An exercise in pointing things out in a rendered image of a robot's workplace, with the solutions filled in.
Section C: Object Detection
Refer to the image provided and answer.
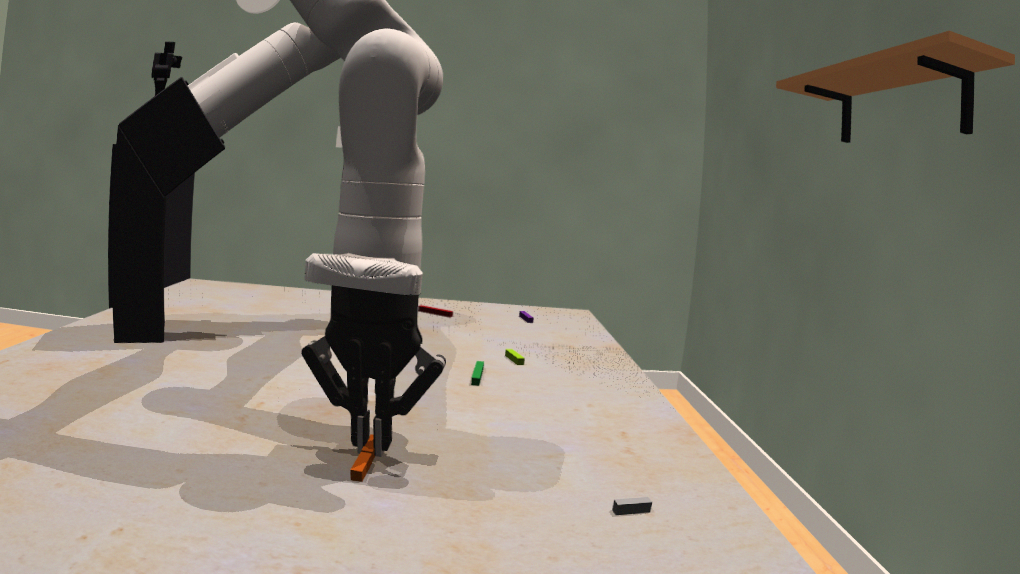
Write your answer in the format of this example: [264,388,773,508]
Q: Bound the orange rod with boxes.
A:
[361,435,375,462]
[350,452,372,482]

